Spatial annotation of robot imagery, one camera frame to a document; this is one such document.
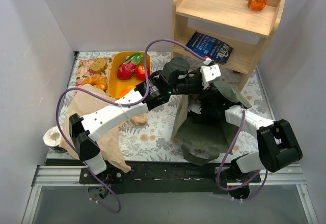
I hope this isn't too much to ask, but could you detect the red apple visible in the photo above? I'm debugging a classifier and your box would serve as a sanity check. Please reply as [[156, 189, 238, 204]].
[[135, 66, 150, 81]]

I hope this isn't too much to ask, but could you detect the dark green tote bag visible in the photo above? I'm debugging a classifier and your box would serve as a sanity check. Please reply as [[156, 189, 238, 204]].
[[171, 80, 251, 166]]

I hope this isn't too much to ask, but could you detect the blue chips bag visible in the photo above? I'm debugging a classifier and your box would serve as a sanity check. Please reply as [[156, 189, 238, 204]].
[[186, 32, 233, 64]]

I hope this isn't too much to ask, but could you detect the red pepper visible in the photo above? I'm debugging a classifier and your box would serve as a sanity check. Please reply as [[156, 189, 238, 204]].
[[117, 52, 143, 80]]

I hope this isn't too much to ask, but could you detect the yellow mango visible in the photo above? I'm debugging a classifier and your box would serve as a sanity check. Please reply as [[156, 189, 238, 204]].
[[120, 86, 135, 98]]

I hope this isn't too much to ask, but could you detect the yellow plastic bin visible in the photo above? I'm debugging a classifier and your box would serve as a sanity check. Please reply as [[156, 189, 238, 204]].
[[107, 51, 151, 99]]

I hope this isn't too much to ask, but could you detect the slice of bread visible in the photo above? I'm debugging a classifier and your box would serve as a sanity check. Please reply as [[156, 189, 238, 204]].
[[89, 58, 108, 74]]

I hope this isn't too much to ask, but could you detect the bundt cake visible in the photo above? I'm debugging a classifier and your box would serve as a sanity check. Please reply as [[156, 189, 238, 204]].
[[81, 74, 107, 91]]

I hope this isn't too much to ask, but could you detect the orange plastic grocery bag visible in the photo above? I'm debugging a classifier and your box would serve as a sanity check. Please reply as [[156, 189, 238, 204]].
[[61, 84, 148, 173]]

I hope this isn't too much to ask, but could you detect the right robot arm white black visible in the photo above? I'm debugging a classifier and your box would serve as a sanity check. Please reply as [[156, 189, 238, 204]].
[[189, 91, 303, 182]]

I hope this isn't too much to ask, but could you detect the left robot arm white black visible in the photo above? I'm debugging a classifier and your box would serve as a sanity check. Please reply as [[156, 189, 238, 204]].
[[69, 58, 210, 183]]

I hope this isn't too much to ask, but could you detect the wooden shelf unit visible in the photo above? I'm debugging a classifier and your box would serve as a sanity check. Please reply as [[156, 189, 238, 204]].
[[172, 0, 286, 90]]

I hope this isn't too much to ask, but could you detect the floral table mat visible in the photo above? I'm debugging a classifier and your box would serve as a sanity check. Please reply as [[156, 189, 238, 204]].
[[46, 51, 274, 162]]

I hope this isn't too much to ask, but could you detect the floral rectangular tray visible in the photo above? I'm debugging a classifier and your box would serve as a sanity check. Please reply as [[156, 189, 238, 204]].
[[75, 57, 112, 92]]

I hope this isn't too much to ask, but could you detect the tape roll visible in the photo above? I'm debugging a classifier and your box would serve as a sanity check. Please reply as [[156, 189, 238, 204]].
[[43, 126, 67, 153]]

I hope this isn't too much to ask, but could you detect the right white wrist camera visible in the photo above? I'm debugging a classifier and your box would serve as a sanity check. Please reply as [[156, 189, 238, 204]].
[[188, 99, 202, 115]]

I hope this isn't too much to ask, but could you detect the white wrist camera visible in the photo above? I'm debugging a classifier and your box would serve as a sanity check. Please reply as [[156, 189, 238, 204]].
[[200, 57, 221, 90], [188, 99, 202, 115]]

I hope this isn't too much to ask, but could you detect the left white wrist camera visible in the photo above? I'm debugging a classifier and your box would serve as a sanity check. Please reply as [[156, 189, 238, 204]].
[[200, 57, 221, 90]]

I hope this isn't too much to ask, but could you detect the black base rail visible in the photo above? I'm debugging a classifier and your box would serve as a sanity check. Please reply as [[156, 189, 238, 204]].
[[45, 159, 253, 199]]

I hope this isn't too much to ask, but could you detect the aluminium frame rail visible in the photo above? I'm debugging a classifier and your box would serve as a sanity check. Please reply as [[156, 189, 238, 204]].
[[22, 164, 318, 223]]

